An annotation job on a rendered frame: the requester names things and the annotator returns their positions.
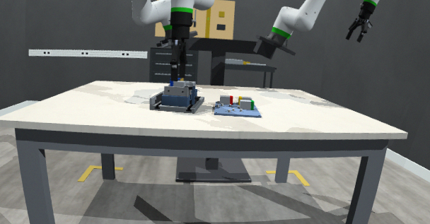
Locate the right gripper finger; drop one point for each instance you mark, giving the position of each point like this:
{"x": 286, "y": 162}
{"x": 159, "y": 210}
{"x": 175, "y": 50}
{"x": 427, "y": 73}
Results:
{"x": 175, "y": 59}
{"x": 183, "y": 62}

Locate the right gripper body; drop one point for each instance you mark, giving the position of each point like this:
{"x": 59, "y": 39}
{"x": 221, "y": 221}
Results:
{"x": 180, "y": 33}

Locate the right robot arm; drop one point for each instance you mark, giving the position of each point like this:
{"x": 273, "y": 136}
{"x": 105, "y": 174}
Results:
{"x": 168, "y": 12}

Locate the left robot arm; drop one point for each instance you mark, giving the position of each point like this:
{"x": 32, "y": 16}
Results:
{"x": 302, "y": 20}

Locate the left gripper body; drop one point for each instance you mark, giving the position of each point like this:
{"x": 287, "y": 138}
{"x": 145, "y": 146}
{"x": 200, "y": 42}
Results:
{"x": 363, "y": 15}

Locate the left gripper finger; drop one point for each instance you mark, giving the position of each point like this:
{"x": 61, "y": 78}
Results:
{"x": 364, "y": 28}
{"x": 352, "y": 28}

